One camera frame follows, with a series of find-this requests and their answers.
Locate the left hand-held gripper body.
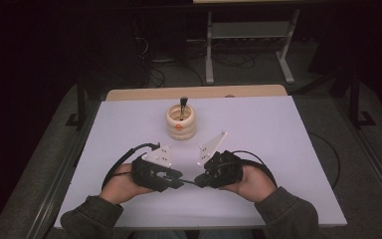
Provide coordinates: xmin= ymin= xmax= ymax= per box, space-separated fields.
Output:
xmin=130 ymin=143 xmax=180 ymax=193

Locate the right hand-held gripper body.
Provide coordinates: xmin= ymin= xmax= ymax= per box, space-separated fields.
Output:
xmin=197 ymin=130 xmax=245 ymax=189

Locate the cream duck-faced brush holder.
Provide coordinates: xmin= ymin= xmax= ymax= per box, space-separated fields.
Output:
xmin=164 ymin=103 xmax=197 ymax=141

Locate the black powder makeup brush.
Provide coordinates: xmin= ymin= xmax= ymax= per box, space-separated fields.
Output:
xmin=178 ymin=96 xmax=189 ymax=121

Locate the person's right hand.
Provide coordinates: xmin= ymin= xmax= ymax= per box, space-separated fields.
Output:
xmin=218 ymin=164 xmax=278 ymax=203

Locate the person's left hand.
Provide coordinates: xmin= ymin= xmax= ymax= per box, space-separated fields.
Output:
xmin=98 ymin=162 xmax=155 ymax=205

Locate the black metal stand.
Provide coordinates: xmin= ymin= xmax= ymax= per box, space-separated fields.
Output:
xmin=65 ymin=75 xmax=92 ymax=130
xmin=346 ymin=68 xmax=377 ymax=130

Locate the grey metal stand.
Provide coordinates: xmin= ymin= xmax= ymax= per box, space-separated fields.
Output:
xmin=204 ymin=9 xmax=301 ymax=86

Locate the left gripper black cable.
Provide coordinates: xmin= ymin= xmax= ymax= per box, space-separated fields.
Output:
xmin=100 ymin=142 xmax=162 ymax=191

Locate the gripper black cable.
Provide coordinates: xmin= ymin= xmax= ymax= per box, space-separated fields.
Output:
xmin=100 ymin=142 xmax=162 ymax=191
xmin=227 ymin=149 xmax=279 ymax=187

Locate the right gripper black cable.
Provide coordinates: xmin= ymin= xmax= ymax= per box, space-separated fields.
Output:
xmin=227 ymin=149 xmax=279 ymax=187

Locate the tangle of floor cables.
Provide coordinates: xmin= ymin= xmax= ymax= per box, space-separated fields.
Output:
xmin=132 ymin=19 xmax=258 ymax=88

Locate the black floor cable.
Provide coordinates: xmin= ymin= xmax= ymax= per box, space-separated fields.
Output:
xmin=307 ymin=131 xmax=342 ymax=191

